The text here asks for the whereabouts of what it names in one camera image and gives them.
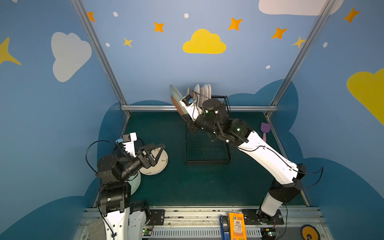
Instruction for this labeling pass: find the small green circuit board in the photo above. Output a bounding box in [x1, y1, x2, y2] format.
[142, 228, 153, 238]

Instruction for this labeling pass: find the dark navy plate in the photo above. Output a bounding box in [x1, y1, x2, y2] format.
[113, 146, 126, 158]

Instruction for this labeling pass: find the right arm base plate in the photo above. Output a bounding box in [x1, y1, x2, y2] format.
[242, 209, 284, 225]

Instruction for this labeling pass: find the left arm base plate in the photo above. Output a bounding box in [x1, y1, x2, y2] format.
[147, 209, 165, 226]

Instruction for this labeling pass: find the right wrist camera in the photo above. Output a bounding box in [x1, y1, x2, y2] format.
[181, 95, 201, 121]

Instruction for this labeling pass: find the white plate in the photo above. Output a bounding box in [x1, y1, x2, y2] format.
[208, 84, 212, 99]

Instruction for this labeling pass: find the black wire dish rack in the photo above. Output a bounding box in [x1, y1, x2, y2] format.
[185, 96, 231, 165]

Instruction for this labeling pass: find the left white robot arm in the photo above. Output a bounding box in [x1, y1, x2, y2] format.
[96, 144, 165, 240]

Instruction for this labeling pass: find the orange box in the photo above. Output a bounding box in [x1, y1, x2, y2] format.
[229, 213, 247, 240]

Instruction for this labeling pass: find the yellow black wheel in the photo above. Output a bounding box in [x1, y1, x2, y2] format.
[300, 225, 321, 240]

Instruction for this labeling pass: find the green-rimmed Hao Wei plate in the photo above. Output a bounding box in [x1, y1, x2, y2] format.
[193, 84, 200, 106]

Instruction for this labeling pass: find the blue tool handle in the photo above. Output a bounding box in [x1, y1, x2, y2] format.
[220, 216, 230, 240]

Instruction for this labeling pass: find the purple scoop, pink handle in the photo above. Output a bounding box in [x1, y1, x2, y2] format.
[260, 123, 272, 142]

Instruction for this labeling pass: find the mint green leaf plate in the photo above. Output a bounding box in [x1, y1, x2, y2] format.
[127, 172, 141, 195]

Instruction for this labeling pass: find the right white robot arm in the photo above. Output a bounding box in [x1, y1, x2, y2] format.
[179, 95, 306, 223]

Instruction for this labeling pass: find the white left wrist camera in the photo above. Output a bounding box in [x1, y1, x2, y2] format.
[116, 133, 138, 158]

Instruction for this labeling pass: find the cream floral plate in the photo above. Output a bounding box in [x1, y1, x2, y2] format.
[140, 150, 169, 176]

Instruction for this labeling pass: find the grey-green plain plate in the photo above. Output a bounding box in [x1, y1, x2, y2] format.
[169, 85, 190, 122]

